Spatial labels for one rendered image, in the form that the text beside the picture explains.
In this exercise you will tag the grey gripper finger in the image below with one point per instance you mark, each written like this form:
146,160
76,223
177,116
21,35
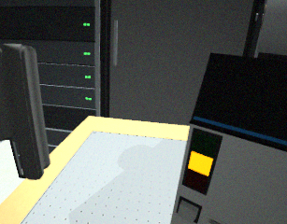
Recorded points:
21,111

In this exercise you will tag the grey rectangular base plate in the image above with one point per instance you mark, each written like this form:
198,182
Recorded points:
114,178

